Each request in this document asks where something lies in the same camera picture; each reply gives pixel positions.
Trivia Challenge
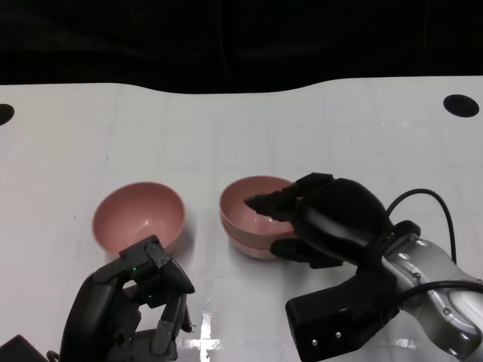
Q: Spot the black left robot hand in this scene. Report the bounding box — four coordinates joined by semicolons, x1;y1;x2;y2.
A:
59;235;196;362

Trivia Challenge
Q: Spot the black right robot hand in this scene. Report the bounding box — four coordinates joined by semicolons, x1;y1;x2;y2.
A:
244;172;397;269

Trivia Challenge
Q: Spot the pink plastic bowl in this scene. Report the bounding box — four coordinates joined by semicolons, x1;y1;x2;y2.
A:
222;222;299;261
91;181;187;260
218;174;303;247

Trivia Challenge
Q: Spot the black round table grommet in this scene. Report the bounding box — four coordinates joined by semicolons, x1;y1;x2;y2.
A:
443;94;480;118
0;103;16;127

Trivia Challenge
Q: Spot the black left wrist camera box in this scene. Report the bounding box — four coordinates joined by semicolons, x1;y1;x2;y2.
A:
0;334;51;362

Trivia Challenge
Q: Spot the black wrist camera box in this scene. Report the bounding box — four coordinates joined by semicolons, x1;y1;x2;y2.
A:
0;334;51;362
285;270;401;362

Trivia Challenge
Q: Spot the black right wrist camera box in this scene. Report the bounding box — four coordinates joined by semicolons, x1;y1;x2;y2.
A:
285;270;401;362

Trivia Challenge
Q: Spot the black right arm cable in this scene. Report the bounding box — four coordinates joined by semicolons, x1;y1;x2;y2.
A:
384;188;483;301

